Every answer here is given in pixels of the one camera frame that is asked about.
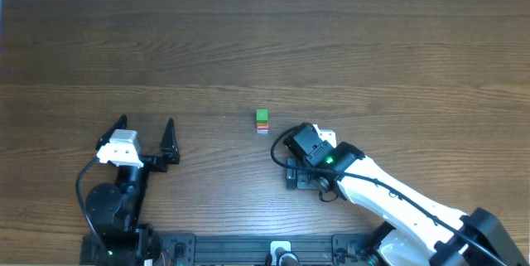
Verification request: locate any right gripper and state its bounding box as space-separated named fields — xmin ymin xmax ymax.
xmin=285 ymin=157 xmax=320 ymax=191

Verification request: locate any mounting rail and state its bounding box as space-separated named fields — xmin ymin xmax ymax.
xmin=80 ymin=232 xmax=376 ymax=266

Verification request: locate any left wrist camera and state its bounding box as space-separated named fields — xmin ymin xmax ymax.
xmin=95 ymin=128 xmax=144 ymax=169

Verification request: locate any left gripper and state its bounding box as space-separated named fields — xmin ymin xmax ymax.
xmin=95 ymin=114 xmax=181 ymax=173

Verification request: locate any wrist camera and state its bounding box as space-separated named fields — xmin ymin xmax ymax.
xmin=312 ymin=123 xmax=337 ymax=148
xmin=95 ymin=128 xmax=144 ymax=169

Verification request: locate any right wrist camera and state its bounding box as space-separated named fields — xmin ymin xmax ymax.
xmin=312 ymin=123 xmax=337 ymax=148

